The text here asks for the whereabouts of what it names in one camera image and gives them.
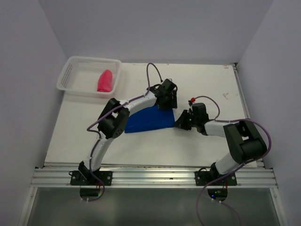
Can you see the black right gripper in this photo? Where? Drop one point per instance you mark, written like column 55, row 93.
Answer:
column 180, row 123

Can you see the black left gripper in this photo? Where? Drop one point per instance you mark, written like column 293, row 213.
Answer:
column 172, row 104

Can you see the blue microfiber towel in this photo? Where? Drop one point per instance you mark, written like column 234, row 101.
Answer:
column 148, row 119

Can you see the pink microfiber towel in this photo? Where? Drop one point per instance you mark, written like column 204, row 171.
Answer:
column 105, row 82

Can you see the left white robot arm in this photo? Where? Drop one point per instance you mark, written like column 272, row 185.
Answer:
column 113, row 120

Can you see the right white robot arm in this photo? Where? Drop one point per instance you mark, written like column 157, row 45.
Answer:
column 243, row 139

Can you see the white plastic basket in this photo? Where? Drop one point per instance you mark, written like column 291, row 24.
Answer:
column 80, row 76

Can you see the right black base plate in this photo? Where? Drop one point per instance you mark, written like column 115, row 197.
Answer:
column 204, row 176

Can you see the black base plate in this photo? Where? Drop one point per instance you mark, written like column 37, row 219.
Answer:
column 204, row 176
column 77, row 179

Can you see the aluminium mounting rail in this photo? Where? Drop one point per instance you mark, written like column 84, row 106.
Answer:
column 130, row 176

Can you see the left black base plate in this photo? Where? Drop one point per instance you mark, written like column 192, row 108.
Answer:
column 77, row 179

